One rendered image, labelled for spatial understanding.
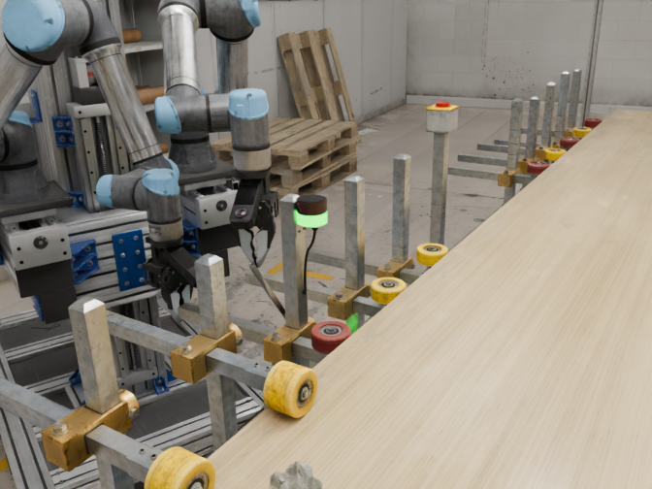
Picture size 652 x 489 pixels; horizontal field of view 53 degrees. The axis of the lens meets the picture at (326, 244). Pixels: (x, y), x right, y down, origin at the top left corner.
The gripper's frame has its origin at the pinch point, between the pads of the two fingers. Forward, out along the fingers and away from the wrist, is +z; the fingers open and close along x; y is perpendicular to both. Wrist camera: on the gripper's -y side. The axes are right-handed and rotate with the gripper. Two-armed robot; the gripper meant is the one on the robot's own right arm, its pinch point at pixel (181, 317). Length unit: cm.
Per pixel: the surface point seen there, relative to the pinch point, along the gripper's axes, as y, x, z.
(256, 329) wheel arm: -23.1, 0.6, -4.0
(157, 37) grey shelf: 234, -225, -42
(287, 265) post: -29.8, -2.4, -19.4
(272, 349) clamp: -30.4, 4.9, -3.4
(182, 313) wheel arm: -2.0, 1.4, -2.3
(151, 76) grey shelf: 242, -224, -16
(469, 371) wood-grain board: -70, -1, -9
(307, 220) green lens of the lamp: -35.6, -1.3, -30.5
